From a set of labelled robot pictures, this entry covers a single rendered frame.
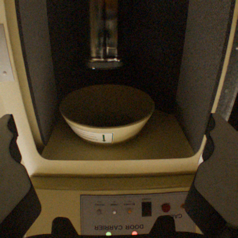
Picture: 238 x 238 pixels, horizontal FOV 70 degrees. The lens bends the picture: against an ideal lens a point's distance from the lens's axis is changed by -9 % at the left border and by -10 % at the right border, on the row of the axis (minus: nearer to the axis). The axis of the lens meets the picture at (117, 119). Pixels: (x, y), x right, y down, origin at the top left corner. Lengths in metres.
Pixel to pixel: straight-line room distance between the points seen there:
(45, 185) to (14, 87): 0.17
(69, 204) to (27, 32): 0.26
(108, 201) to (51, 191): 0.10
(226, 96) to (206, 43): 0.08
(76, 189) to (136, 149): 0.12
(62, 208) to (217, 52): 0.32
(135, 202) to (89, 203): 0.07
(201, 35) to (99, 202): 0.30
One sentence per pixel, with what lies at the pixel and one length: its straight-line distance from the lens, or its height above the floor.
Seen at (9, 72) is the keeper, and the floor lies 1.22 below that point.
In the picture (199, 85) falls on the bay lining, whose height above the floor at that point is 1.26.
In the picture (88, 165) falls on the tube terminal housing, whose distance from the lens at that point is 0.31.
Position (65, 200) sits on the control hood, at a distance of 0.33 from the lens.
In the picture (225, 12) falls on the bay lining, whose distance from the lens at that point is 0.26.
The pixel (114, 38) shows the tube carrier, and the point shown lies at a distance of 0.28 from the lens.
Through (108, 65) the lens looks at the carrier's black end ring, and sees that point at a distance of 0.28.
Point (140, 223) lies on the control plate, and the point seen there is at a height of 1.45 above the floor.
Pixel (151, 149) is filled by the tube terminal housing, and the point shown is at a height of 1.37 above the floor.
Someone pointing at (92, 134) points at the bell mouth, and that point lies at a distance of 0.29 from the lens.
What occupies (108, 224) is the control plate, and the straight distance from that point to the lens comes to 0.33.
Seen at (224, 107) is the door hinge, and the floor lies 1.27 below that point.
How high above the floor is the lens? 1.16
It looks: 32 degrees up
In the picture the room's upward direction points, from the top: 179 degrees counter-clockwise
